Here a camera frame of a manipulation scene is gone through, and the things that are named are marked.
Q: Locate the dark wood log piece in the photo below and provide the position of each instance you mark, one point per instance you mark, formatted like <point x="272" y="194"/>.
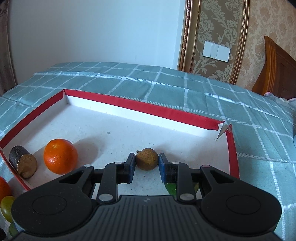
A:
<point x="23" y="162"/>

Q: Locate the orange mandarin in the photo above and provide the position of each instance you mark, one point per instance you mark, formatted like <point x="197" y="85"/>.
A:
<point x="60" y="156"/>
<point x="4" y="188"/>

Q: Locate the red cardboard box lid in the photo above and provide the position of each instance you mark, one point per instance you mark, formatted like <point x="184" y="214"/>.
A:
<point x="104" y="129"/>

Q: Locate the brown longan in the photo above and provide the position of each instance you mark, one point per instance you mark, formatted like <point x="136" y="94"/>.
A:
<point x="146" y="160"/>

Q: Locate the green oblong fruit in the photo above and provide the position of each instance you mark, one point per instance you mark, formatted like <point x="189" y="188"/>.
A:
<point x="170" y="188"/>

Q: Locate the dark green tomato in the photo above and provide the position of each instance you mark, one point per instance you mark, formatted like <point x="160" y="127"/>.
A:
<point x="7" y="206"/>

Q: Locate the green checked bed sheet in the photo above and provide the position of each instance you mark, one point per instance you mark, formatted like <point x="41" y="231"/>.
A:
<point x="185" y="92"/>

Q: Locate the gold framed wallpaper panel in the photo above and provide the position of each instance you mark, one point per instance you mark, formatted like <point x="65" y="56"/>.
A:
<point x="219" y="23"/>

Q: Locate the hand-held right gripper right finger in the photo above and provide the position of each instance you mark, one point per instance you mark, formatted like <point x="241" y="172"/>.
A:
<point x="163" y="166"/>

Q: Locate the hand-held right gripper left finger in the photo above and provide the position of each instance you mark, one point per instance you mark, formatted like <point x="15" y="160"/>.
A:
<point x="131" y="166"/>

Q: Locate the white wall switch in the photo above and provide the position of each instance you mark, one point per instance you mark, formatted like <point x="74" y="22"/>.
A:
<point x="216" y="51"/>

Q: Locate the dark green round fruit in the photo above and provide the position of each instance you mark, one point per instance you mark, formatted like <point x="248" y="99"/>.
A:
<point x="12" y="229"/>

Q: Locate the pink crumpled cloth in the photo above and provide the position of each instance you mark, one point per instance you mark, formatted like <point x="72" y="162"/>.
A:
<point x="268" y="94"/>

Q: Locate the wooden headboard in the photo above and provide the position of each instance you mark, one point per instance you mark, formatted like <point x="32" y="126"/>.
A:
<point x="279" y="74"/>

